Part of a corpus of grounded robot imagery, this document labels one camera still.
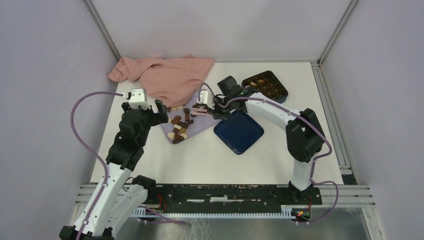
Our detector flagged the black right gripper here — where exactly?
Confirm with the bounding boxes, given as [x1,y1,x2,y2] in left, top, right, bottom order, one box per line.
[207,95,234,120]

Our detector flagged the pink cloth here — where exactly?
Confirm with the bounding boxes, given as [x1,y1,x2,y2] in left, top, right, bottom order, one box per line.
[107,54,216,107]

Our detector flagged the dark blue chocolate box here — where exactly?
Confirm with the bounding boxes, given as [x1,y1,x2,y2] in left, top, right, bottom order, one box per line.
[241,70,289,104]

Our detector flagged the dark blue box lid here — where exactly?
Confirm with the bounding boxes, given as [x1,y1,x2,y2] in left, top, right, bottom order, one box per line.
[213,110,265,155]

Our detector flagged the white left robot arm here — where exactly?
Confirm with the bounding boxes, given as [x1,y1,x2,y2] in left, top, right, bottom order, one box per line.
[59,100,169,240]

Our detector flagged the pink handled metal tongs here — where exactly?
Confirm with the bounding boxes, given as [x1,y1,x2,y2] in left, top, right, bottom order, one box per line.
[190,107,210,116]

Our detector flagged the lilac plastic tray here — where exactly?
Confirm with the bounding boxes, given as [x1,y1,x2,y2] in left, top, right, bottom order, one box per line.
[160,92,219,145]

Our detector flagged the white heart chocolate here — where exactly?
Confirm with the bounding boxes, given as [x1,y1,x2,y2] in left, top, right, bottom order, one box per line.
[167,132,175,139]

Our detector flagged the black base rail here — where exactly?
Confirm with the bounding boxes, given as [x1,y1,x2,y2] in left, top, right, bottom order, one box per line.
[144,184,323,215]

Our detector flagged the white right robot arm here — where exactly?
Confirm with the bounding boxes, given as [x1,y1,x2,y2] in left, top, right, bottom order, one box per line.
[196,76,332,204]

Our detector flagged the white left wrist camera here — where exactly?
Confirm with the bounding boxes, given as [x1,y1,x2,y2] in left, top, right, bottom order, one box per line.
[123,88,150,110]

